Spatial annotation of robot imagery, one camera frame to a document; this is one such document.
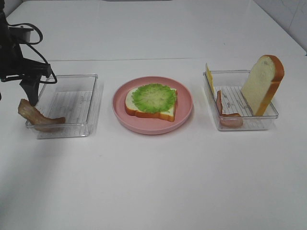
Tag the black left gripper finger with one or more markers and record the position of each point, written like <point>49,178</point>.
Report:
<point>30,85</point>

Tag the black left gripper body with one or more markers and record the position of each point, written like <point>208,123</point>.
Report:
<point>13,66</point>

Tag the bacon strip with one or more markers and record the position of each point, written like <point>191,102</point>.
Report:
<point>233,120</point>
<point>34,116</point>

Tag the green lettuce leaf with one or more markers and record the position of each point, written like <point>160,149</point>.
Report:
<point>154,98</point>

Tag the bread slice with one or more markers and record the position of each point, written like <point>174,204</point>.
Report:
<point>132,109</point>
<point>262,83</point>

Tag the yellow cheese slice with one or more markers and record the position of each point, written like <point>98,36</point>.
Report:
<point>209,78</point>

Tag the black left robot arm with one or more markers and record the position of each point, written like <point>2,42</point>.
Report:
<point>2,7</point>

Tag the left clear plastic container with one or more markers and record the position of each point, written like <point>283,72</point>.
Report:
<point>77,98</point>

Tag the clear plastic container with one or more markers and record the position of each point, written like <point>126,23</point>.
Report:
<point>230,83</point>
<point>77,98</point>

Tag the pink round plate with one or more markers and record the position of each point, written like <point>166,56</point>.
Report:
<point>152,126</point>

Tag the right clear plastic container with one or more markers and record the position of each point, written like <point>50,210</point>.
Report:
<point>230,83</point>

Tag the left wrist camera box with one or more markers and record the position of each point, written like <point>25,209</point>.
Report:
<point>22,33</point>

